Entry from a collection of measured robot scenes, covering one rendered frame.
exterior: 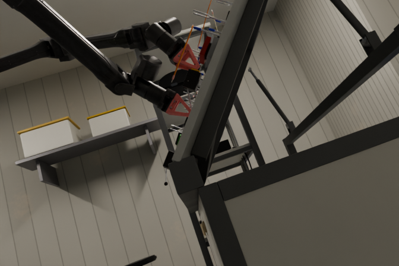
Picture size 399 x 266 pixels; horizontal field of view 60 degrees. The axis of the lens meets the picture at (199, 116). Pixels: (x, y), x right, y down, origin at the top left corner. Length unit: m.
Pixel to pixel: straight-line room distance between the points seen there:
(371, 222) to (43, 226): 3.88
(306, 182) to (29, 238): 3.89
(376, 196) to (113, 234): 3.58
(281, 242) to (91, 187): 3.63
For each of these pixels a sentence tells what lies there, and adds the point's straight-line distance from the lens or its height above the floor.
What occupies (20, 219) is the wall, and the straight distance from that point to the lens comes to 4.45.
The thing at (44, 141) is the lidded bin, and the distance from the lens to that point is 3.87.
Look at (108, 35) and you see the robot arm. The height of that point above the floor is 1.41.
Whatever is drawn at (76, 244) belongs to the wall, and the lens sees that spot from 4.23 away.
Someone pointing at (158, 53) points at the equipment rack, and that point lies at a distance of 2.33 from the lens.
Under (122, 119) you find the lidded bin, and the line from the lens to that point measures 3.76.
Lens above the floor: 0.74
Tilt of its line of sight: 16 degrees up
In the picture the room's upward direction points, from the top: 20 degrees counter-clockwise
